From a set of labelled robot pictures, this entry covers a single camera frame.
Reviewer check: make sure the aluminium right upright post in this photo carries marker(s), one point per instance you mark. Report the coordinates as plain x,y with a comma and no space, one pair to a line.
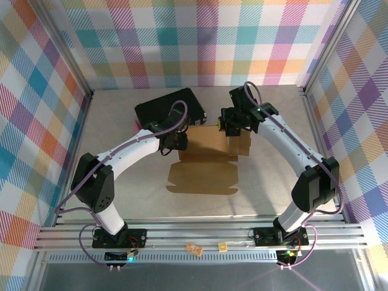
330,48

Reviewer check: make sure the aluminium rail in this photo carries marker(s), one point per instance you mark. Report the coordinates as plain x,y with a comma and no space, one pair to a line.
316,133
81,133

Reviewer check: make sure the aluminium front rail beam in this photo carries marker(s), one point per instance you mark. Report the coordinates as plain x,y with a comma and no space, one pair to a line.
182,233

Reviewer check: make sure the aluminium left upright post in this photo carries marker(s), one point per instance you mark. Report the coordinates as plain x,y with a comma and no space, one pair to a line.
69,57

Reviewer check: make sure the pink marker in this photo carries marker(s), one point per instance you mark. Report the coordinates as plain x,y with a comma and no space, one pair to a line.
136,125

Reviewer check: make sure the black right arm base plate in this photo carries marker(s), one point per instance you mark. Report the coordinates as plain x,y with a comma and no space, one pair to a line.
263,235

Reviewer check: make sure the aluminium frame leg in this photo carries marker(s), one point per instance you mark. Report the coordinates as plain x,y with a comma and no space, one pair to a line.
33,272
368,272

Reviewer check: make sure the right controller board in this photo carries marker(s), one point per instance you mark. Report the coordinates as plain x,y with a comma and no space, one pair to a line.
286,256

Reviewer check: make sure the controller board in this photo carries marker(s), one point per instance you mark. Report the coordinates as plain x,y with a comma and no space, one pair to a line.
286,256
115,257

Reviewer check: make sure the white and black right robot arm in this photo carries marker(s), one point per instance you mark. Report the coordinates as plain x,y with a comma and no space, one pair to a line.
288,136

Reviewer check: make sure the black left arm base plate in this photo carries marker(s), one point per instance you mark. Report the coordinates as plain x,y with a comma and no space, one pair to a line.
136,235

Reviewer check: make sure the orange printed card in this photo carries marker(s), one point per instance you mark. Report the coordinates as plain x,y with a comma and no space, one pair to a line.
194,249

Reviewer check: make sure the aluminium upright post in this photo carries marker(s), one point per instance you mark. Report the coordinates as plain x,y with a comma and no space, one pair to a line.
330,48
69,57

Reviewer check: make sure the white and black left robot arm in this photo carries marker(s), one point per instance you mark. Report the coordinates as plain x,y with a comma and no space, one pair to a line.
127,148

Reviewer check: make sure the small yellow card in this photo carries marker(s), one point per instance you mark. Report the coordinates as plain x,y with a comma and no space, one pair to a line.
222,246

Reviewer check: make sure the left controller board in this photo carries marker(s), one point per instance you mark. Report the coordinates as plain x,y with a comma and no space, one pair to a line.
115,257

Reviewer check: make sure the aluminium right side rail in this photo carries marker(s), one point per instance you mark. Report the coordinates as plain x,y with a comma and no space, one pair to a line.
316,133

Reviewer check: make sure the aluminium left side rail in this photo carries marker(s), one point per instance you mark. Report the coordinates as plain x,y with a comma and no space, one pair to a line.
81,133

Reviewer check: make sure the brown cardboard box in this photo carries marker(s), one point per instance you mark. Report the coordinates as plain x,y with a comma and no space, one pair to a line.
203,179

